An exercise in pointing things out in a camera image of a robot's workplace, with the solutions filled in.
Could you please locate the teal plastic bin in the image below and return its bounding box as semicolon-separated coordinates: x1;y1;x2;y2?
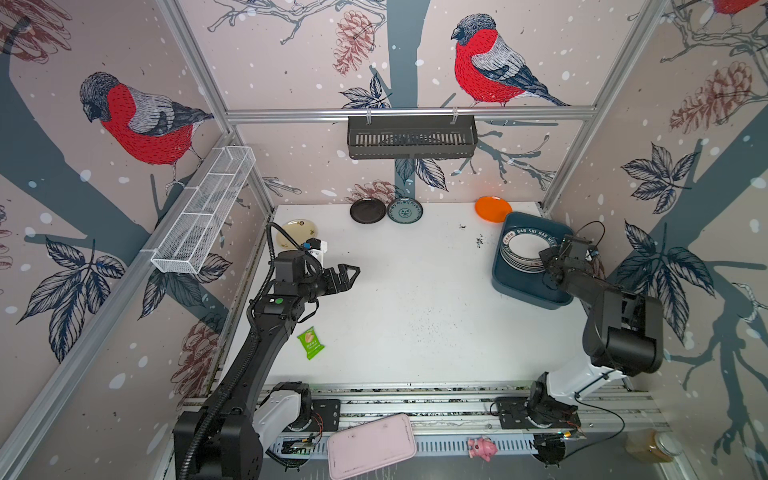
491;212;573;310

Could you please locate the amber jar with lid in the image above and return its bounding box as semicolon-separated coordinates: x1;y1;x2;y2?
625;429;683;464

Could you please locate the green snack packet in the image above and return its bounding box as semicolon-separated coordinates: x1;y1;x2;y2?
298;327;325;360

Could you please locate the orange plastic plate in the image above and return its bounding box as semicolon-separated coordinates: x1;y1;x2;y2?
474;196;513;223

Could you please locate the black hanging wire basket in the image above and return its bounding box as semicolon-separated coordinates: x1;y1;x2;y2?
347;115;478;160

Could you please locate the small green patterned plate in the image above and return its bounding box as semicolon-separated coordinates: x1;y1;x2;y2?
387;197;424;225

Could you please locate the teal rim plate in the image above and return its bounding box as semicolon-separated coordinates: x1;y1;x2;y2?
500;227;558;274

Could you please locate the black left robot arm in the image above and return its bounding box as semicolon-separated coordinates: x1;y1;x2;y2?
173;249;360;479

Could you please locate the pink pig toy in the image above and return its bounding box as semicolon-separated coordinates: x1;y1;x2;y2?
467;437;498;462

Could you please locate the white wire mesh shelf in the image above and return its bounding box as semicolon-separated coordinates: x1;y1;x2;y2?
151;146;255;274

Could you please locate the black round plate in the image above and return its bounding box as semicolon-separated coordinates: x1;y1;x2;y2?
349;198;387;225

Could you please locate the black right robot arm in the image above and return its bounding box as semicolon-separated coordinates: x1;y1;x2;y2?
526;235;664;427

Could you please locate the cream yellow plate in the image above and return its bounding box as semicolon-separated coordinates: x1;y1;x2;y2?
276;219;318;250

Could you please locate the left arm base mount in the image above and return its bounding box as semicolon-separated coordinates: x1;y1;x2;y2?
284;399;341;434

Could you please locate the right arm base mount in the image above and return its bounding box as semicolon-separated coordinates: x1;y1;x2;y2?
494;396;581;430

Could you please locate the pink rectangular tray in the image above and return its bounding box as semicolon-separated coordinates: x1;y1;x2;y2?
327;414;417;479

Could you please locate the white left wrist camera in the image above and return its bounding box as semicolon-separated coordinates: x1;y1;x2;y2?
303;238;328;265

